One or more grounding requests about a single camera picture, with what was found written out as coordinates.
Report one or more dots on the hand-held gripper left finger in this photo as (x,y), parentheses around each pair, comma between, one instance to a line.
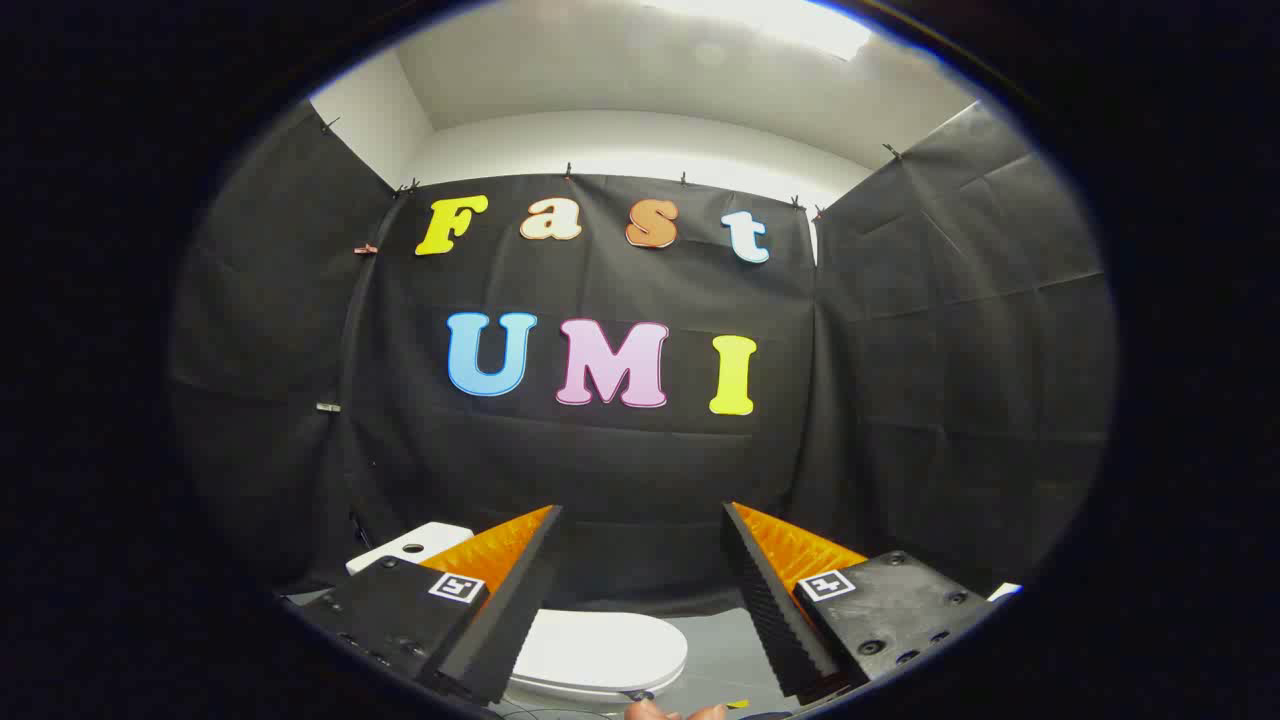
(520,600)

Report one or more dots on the black backdrop cloth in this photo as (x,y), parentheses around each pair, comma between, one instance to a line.
(620,470)

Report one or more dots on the white toilet lid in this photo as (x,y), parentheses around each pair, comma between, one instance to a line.
(600,645)

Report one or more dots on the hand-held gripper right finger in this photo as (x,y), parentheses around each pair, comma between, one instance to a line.
(765,610)

